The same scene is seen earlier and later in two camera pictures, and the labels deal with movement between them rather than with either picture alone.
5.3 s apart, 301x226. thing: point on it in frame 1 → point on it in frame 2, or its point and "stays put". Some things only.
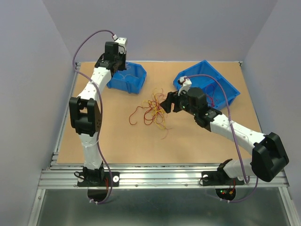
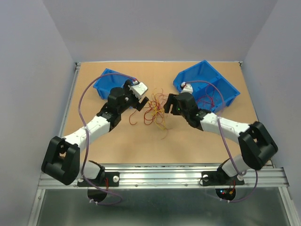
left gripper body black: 121,59 → 130,99
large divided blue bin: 216,95 stays put
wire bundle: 154,114 stays put
